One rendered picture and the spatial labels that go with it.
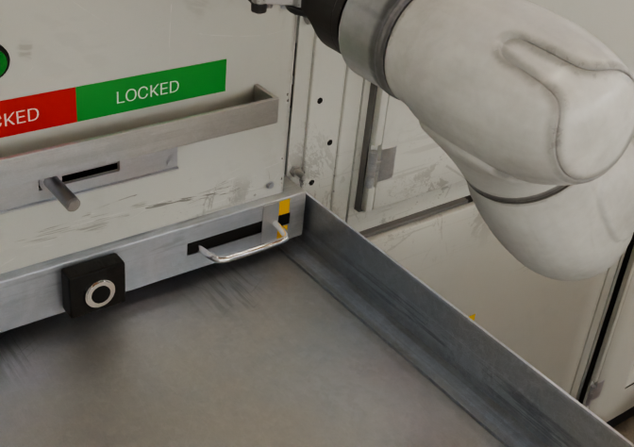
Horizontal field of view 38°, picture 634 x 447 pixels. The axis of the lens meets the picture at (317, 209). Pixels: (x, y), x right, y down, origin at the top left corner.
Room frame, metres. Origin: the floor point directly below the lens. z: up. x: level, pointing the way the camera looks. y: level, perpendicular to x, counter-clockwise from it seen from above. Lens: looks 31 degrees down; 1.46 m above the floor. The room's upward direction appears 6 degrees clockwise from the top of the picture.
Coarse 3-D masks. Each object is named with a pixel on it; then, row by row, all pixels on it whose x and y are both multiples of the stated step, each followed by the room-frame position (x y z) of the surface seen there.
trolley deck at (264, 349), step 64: (256, 256) 0.90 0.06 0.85; (64, 320) 0.74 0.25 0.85; (128, 320) 0.75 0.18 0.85; (192, 320) 0.77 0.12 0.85; (256, 320) 0.78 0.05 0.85; (320, 320) 0.79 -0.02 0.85; (0, 384) 0.64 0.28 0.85; (64, 384) 0.65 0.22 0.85; (128, 384) 0.66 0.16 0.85; (192, 384) 0.67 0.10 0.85; (256, 384) 0.68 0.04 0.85; (320, 384) 0.69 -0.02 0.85; (384, 384) 0.70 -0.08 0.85
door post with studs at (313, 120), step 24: (312, 48) 0.98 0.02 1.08; (312, 72) 0.98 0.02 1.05; (336, 72) 1.00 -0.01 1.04; (312, 96) 0.98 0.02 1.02; (336, 96) 1.00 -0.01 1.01; (312, 120) 0.98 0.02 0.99; (336, 120) 1.01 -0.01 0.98; (288, 144) 0.97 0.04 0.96; (312, 144) 0.99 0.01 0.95; (288, 168) 0.97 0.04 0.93; (312, 168) 0.99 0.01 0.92; (312, 192) 0.99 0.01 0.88
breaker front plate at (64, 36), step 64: (0, 0) 0.72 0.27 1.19; (64, 0) 0.76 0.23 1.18; (128, 0) 0.79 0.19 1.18; (192, 0) 0.84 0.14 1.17; (64, 64) 0.75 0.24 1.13; (128, 64) 0.79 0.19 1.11; (192, 64) 0.84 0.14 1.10; (256, 64) 0.89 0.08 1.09; (64, 128) 0.75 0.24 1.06; (128, 128) 0.79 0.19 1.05; (256, 128) 0.89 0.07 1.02; (0, 192) 0.71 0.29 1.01; (128, 192) 0.79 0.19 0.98; (192, 192) 0.84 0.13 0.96; (256, 192) 0.89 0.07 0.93; (0, 256) 0.71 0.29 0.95
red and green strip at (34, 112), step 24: (168, 72) 0.82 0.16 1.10; (192, 72) 0.84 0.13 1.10; (216, 72) 0.85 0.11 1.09; (24, 96) 0.73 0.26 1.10; (48, 96) 0.74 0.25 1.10; (72, 96) 0.76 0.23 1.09; (96, 96) 0.77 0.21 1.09; (120, 96) 0.79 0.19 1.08; (144, 96) 0.80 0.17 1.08; (168, 96) 0.82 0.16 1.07; (192, 96) 0.84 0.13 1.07; (0, 120) 0.71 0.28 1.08; (24, 120) 0.73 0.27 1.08; (48, 120) 0.74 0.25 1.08; (72, 120) 0.76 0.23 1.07
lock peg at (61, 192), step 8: (56, 176) 0.73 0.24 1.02; (40, 184) 0.73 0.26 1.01; (48, 184) 0.72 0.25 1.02; (56, 184) 0.72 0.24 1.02; (64, 184) 0.73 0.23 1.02; (56, 192) 0.71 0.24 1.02; (64, 192) 0.71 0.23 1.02; (72, 192) 0.71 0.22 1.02; (64, 200) 0.70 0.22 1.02; (72, 200) 0.70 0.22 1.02; (72, 208) 0.70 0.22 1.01
